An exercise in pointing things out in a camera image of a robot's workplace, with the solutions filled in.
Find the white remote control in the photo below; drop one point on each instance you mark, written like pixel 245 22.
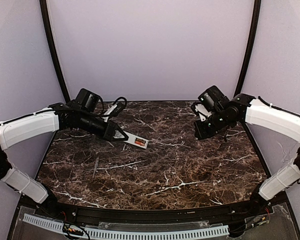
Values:
pixel 131 139

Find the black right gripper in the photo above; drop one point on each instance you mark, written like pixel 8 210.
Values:
pixel 201 129

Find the white slotted cable duct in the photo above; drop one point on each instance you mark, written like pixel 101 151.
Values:
pixel 115 231

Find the black left frame post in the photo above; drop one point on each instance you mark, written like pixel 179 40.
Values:
pixel 53 50

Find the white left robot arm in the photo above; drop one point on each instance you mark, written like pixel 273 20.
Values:
pixel 76 114

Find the black right frame post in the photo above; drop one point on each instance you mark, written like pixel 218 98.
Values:
pixel 249 46

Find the black front table rail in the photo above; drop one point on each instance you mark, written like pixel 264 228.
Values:
pixel 230 214

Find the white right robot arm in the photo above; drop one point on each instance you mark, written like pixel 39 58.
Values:
pixel 216 112

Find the black frame post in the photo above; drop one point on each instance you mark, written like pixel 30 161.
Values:
pixel 249 46
pixel 53 50

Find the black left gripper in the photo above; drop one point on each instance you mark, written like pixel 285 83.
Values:
pixel 109 130

